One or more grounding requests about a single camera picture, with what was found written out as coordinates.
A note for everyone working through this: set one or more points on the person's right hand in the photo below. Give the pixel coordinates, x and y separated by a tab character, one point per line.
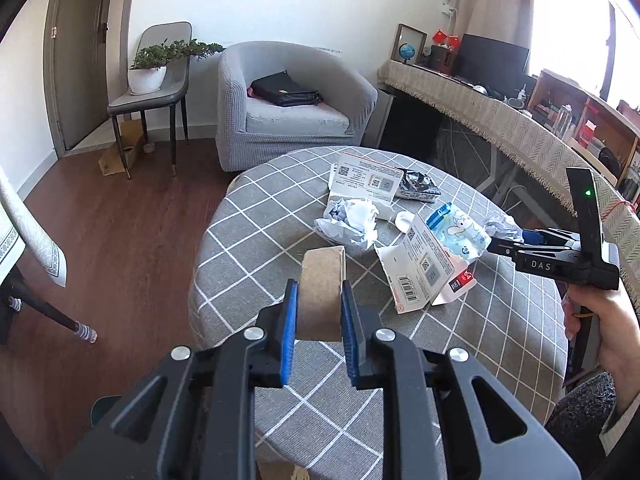
615	325

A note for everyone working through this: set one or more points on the crumpled white paper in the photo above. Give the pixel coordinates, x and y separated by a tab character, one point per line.
350	220

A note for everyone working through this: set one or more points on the white desk frame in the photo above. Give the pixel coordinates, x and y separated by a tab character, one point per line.
512	180

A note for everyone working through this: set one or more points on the small blue globe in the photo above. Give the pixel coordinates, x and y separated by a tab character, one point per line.
407	51

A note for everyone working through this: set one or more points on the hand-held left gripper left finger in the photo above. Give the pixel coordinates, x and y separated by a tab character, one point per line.
289	332

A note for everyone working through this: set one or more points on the small red flags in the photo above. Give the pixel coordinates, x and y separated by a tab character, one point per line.
446	37

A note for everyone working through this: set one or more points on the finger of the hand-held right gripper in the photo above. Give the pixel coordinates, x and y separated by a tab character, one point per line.
550	237
507	247

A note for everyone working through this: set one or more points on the blue wet wipes packet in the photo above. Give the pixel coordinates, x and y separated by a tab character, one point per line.
460	232

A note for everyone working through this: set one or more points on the wooden desk shelf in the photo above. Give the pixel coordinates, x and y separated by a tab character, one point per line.
575	95

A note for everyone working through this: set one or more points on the torn red-cornered card package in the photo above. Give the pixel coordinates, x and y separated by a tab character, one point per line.
420	265

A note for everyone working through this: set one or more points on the brown wooden box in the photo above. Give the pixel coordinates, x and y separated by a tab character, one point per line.
442	59

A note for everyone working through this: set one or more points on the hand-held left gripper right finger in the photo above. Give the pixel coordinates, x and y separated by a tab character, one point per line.
350	337

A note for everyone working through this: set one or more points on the potted plant white pot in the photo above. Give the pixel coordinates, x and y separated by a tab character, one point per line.
147	79

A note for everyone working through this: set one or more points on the person's right forearm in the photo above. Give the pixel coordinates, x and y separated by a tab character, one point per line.
585	402

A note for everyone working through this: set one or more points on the white card package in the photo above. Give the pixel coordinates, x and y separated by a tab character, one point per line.
360	177

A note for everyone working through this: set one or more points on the flat cardboard box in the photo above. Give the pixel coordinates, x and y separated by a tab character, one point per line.
122	152

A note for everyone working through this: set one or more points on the brown cardboard tube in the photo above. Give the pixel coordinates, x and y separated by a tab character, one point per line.
320	290

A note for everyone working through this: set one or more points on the paper ball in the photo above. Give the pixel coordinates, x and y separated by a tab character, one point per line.
500	225

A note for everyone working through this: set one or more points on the grey door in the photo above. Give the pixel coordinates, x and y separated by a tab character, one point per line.
75	60

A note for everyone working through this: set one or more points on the beige curtain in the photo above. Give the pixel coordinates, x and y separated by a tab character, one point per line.
492	0

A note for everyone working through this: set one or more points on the silver snack wrapper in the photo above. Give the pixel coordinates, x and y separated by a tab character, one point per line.
419	187

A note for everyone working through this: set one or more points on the long desk with fringed cloth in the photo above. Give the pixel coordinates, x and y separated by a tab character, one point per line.
500	112

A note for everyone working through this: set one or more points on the black chair leg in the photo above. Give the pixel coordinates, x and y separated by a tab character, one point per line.
45	310

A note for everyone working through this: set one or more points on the wooden picture frame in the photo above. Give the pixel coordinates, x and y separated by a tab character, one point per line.
412	35

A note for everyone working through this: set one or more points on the black leather bag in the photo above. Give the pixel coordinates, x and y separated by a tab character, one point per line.
285	90

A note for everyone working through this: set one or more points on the round table checked cloth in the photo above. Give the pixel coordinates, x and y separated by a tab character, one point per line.
260	240

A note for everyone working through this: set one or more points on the white patterned cloth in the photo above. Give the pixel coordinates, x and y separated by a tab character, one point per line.
30	240

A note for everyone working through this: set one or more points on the black monitor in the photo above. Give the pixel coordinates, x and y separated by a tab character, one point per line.
492	59

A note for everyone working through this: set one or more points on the grey dining chair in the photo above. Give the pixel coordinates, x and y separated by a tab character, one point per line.
150	102

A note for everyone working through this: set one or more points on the grey armchair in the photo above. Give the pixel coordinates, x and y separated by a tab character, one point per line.
300	120

